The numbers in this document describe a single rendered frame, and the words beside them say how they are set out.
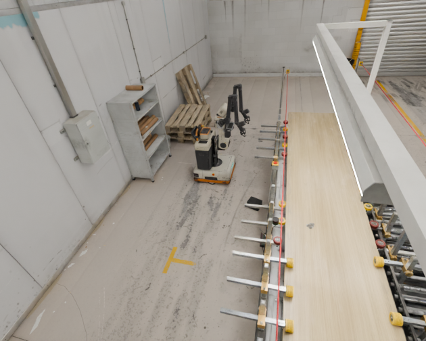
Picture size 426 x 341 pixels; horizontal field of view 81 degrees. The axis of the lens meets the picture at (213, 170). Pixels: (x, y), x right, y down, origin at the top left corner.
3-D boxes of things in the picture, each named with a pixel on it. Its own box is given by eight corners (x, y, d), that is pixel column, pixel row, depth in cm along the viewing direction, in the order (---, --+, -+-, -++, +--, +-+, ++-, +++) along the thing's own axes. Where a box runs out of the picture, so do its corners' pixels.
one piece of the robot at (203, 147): (197, 174, 446) (191, 134, 396) (205, 157, 487) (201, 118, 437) (215, 176, 438) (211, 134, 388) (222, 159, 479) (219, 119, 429)
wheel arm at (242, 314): (220, 313, 185) (220, 311, 182) (221, 308, 187) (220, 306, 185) (289, 329, 173) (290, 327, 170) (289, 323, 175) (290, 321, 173)
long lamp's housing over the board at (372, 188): (360, 201, 78) (367, 182, 74) (312, 43, 261) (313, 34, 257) (403, 206, 76) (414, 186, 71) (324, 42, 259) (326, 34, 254)
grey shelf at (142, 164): (132, 180, 477) (105, 102, 384) (152, 154, 546) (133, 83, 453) (153, 182, 466) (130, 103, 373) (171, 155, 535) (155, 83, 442)
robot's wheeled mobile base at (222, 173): (193, 182, 452) (191, 170, 437) (203, 162, 501) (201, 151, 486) (229, 185, 436) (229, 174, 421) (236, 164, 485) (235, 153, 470)
